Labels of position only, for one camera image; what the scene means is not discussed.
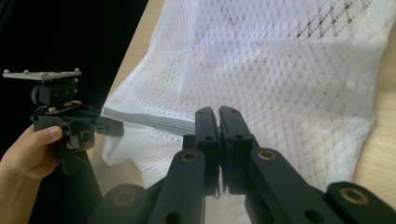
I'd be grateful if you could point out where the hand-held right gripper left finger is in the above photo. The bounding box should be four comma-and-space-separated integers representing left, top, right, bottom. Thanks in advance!
182, 106, 222, 198

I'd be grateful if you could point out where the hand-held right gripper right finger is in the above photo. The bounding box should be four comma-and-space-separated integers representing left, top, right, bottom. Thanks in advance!
219, 105, 262, 196

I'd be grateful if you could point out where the white cloth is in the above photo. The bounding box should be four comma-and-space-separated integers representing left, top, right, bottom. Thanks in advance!
183, 0, 284, 74

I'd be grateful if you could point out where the white mesh laundry bag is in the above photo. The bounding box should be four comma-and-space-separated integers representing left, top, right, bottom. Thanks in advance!
101, 0, 396, 218

